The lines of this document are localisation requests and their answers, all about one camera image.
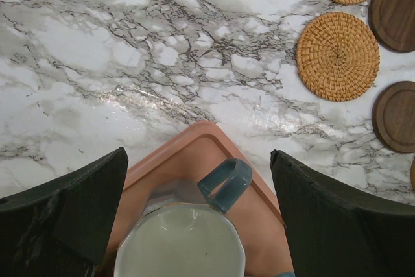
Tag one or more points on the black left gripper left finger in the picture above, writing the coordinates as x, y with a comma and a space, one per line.
62, 227

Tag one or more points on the dark walnut wood coaster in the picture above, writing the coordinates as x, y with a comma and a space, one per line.
392, 22

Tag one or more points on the cream cup blue handle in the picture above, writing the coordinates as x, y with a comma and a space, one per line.
286, 274

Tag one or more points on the cream cup with teal handle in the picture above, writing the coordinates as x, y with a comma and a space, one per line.
184, 231

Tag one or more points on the light wood coaster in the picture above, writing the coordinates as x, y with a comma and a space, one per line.
412, 174

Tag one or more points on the pink plastic tray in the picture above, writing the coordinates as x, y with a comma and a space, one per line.
192, 155

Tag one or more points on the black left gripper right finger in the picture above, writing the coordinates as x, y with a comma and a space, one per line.
333, 229

